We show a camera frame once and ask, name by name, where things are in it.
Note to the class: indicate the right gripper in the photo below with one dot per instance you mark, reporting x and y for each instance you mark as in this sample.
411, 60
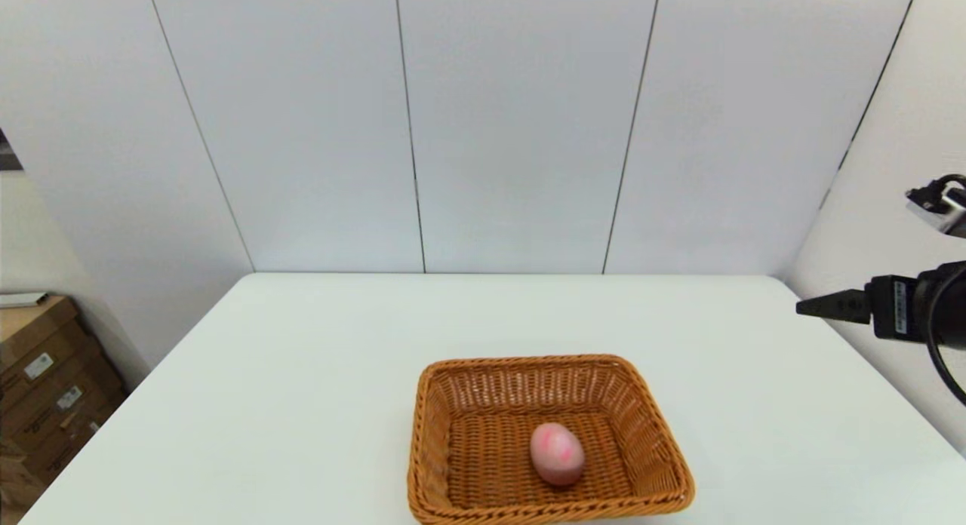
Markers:
898, 308

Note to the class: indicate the pink peach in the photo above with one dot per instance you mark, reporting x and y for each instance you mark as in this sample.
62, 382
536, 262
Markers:
557, 453

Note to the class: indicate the orange wicker basket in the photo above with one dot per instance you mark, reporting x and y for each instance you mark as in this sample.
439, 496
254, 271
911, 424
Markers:
483, 449

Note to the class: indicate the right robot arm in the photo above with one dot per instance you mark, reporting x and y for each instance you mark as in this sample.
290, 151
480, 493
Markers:
952, 306

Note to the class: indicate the brown cardboard box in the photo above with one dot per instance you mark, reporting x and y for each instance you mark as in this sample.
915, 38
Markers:
38, 336
68, 423

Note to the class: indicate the white flat item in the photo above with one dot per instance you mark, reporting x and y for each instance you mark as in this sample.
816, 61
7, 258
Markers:
23, 299

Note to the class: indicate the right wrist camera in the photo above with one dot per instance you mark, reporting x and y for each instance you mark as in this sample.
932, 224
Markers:
943, 204

